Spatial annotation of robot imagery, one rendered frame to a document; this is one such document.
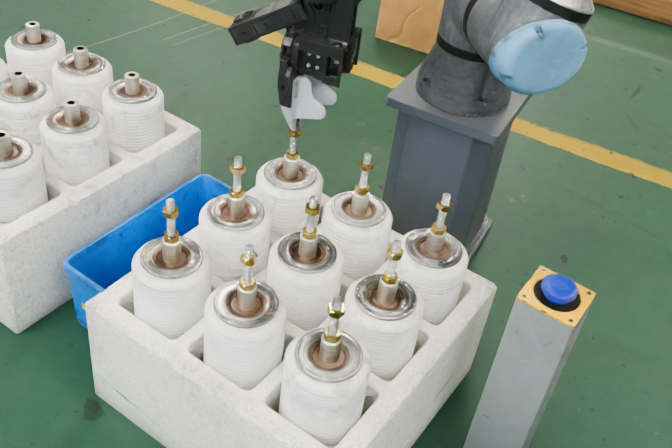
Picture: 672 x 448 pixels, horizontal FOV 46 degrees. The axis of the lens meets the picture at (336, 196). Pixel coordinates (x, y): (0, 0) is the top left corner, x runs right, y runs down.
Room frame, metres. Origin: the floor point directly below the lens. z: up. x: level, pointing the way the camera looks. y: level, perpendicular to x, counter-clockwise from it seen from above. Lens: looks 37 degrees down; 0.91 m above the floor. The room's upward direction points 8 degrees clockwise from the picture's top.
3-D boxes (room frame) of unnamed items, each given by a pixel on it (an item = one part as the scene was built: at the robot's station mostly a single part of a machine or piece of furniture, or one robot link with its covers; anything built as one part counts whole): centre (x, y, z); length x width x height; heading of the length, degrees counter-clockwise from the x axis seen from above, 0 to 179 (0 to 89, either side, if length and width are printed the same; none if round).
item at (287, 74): (0.88, 0.08, 0.42); 0.05 x 0.02 x 0.09; 164
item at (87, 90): (1.12, 0.44, 0.16); 0.10 x 0.10 x 0.18
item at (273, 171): (0.90, 0.07, 0.25); 0.08 x 0.08 x 0.01
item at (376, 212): (0.84, -0.03, 0.25); 0.08 x 0.08 x 0.01
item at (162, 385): (0.74, 0.03, 0.09); 0.39 x 0.39 x 0.18; 60
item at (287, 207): (0.90, 0.07, 0.16); 0.10 x 0.10 x 0.18
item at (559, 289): (0.66, -0.26, 0.32); 0.04 x 0.04 x 0.02
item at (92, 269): (0.90, 0.25, 0.06); 0.30 x 0.11 x 0.12; 150
